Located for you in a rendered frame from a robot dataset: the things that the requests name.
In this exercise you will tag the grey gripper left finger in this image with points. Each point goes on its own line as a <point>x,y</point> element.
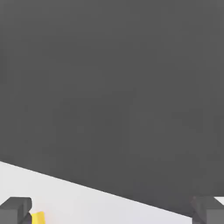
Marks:
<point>14,210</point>

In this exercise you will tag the small yellow cube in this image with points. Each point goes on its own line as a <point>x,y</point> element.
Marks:
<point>38,218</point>

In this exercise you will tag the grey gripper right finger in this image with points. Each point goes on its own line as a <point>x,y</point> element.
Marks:
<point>208,211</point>

